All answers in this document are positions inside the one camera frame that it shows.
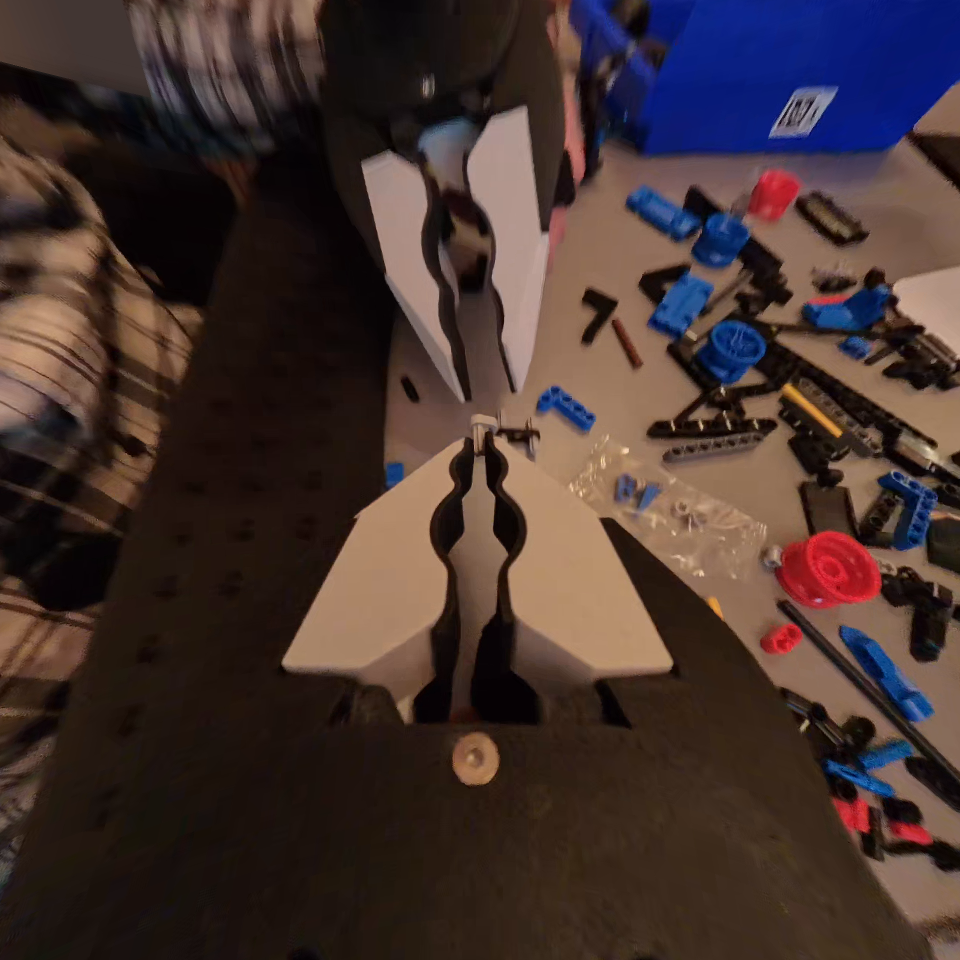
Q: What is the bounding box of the blue fairing panel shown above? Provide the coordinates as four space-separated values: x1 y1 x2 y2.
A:
838 626 935 723

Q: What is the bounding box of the clear bag of small parts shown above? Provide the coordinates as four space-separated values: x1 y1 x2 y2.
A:
567 438 768 580

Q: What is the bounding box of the person's left forearm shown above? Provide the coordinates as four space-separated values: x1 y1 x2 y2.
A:
127 0 327 151

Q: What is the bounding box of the blue curved panel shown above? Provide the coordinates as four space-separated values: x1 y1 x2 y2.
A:
626 186 702 241

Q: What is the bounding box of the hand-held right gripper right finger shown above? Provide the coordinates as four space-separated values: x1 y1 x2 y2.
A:
472 435 675 706

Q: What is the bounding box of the long black axle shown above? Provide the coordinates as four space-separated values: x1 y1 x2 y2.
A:
776 600 960 781

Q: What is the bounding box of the dark grey straight beam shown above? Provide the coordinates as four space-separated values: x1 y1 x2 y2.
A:
661 431 779 464

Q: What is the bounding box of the blue thick angle beam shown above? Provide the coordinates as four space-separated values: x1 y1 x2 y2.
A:
877 471 939 549

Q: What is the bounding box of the short yellow axle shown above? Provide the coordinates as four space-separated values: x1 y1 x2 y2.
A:
780 384 845 440

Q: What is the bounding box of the large red wheel rim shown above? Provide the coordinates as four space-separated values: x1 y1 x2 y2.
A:
774 531 884 609

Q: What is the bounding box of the blue flat panel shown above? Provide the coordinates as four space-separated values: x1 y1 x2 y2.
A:
647 271 715 336

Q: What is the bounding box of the grey desk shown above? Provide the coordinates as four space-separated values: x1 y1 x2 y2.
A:
382 112 960 950

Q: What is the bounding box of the person's plaid shirt torso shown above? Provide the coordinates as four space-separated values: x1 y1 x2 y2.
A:
0 97 207 849

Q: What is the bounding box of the blue angled panel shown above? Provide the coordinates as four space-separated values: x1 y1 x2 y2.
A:
802 285 890 331

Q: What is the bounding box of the blue wheel rim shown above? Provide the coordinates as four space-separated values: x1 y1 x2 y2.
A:
697 321 768 385
691 212 751 267

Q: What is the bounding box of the small red wheel hub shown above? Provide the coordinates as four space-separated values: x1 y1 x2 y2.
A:
747 169 802 222

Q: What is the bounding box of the small black pin assembly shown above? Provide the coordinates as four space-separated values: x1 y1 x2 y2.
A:
471 414 543 460

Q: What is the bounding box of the black grille piece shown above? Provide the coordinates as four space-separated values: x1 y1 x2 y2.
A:
795 191 871 245

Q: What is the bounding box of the pile of black beams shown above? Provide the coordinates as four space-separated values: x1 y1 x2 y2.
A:
637 183 960 661

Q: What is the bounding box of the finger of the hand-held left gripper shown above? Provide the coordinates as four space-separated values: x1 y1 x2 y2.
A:
465 105 552 395
361 150 474 404

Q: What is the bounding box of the blue L-shaped beam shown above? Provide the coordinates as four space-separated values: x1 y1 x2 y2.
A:
536 386 597 432

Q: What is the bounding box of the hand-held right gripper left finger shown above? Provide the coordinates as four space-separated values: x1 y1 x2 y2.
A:
281 438 481 712

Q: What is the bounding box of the black perforated board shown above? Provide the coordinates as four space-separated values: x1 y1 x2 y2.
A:
15 150 399 960

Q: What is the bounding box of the person's left hand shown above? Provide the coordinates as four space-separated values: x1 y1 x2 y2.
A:
553 13 589 187

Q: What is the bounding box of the black L-shaped beam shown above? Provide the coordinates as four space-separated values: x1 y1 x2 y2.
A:
581 287 620 346

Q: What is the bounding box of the blue storage bin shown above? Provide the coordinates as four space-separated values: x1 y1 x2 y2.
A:
570 0 960 155

